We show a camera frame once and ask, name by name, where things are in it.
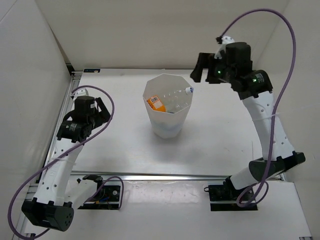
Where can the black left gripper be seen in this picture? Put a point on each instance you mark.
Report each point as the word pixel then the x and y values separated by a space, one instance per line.
pixel 103 116

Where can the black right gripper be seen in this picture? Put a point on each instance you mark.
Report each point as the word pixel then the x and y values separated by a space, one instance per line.
pixel 206 61

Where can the clear unlabelled plastic bottle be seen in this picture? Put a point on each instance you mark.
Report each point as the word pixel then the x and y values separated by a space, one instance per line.
pixel 177 100

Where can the orange plastic bottle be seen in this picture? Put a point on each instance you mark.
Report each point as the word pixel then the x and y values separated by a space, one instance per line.
pixel 156 104

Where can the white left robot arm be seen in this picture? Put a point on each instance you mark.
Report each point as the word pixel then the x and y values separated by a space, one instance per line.
pixel 52 206

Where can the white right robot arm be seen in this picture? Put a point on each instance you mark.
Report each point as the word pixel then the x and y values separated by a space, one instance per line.
pixel 255 90

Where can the white octagonal bin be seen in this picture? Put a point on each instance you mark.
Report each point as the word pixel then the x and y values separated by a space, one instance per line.
pixel 163 124

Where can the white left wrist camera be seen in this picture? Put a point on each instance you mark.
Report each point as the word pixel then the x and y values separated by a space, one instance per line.
pixel 79 93

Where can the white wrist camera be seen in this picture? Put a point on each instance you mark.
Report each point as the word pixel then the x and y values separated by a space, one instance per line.
pixel 79 93
pixel 222 41

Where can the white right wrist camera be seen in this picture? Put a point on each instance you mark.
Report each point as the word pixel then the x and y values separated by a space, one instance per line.
pixel 222 41

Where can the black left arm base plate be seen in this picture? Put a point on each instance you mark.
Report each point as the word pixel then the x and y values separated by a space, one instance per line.
pixel 110 197

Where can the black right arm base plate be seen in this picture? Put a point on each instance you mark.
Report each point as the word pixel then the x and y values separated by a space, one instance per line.
pixel 223 200

